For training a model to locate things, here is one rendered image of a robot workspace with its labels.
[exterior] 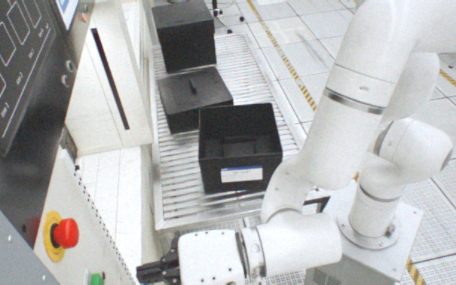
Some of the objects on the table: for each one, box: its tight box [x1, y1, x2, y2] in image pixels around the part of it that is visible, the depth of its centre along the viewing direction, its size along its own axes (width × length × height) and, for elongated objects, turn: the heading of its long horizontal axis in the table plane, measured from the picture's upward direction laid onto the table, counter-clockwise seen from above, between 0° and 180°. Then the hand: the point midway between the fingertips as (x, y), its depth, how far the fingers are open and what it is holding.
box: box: [151, 0, 217, 73], centre depth 191 cm, size 29×29×25 cm
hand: (149, 273), depth 58 cm, fingers closed
